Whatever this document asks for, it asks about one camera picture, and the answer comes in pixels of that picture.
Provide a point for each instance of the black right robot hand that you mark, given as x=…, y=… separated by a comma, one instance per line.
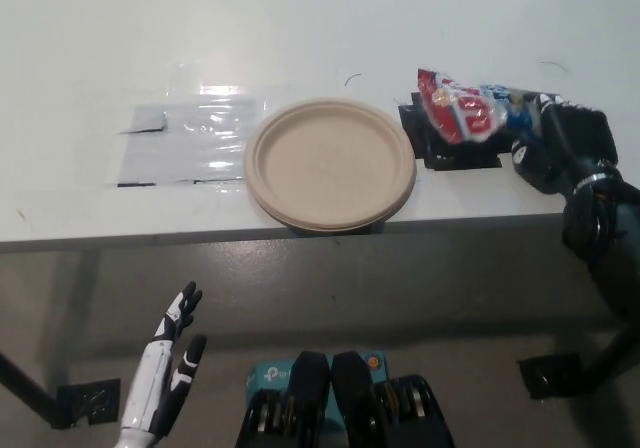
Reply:
x=575, y=138

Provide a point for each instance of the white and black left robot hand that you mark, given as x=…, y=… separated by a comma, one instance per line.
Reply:
x=152, y=378

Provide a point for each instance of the red blue sunflower seed bag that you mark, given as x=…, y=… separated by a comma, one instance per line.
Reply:
x=465, y=113

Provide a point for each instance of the beige paper plate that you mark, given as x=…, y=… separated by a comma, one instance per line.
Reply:
x=330, y=163

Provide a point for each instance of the teal router box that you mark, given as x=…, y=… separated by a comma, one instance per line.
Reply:
x=267, y=374

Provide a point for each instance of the black tape marker patch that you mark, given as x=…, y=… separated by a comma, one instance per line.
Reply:
x=460, y=158

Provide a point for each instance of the black table leg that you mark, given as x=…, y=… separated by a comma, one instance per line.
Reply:
x=25, y=385
x=615, y=363

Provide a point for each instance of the clear plastic sheet over grey paper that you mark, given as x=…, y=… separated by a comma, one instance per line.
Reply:
x=190, y=138

